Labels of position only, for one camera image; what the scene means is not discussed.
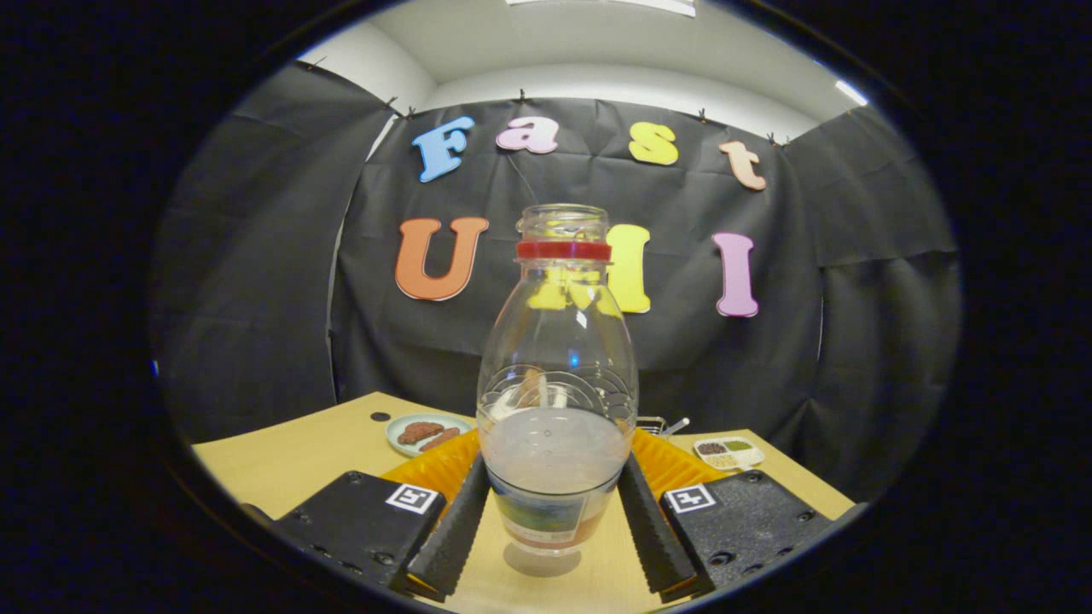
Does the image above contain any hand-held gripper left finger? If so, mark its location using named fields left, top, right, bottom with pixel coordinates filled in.
left=241, top=428, right=493, bottom=602

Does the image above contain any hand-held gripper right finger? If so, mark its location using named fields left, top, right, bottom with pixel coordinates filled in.
left=619, top=427, right=839, bottom=602

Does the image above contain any clear plastic juice bottle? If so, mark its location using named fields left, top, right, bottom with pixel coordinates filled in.
left=475, top=203, right=641, bottom=557

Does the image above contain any pale green plate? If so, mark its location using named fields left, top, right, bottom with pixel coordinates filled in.
left=386, top=414, right=473, bottom=459

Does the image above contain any white divided snack tray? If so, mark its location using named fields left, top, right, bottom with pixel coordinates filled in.
left=693, top=437, right=766, bottom=472

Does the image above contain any wooden table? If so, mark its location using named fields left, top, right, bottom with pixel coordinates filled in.
left=192, top=391, right=857, bottom=614

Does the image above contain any long ceiling light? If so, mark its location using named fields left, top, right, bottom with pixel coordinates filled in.
left=506, top=0, right=696, bottom=19

